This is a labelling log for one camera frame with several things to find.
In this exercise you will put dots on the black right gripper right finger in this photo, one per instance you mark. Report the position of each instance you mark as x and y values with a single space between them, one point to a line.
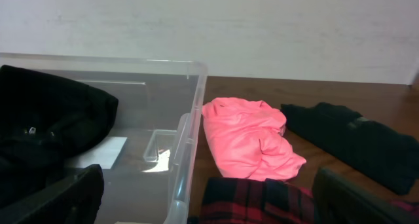
340 201

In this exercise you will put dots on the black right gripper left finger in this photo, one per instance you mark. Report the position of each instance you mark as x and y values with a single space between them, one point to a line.
74 199

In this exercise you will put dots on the dark pants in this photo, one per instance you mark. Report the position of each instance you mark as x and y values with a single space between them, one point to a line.
46 119

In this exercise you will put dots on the white label in bin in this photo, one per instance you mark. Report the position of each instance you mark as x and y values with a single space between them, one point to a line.
105 154

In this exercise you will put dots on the black folded garment on table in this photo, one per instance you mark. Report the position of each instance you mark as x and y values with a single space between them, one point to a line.
374 149

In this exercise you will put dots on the clear plastic storage bin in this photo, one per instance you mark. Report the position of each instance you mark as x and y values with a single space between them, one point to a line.
160 104

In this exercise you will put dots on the pink crumpled garment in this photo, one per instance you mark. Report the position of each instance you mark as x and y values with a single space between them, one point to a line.
246 139

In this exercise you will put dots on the red black plaid shirt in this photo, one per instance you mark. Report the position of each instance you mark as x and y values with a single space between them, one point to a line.
242 201

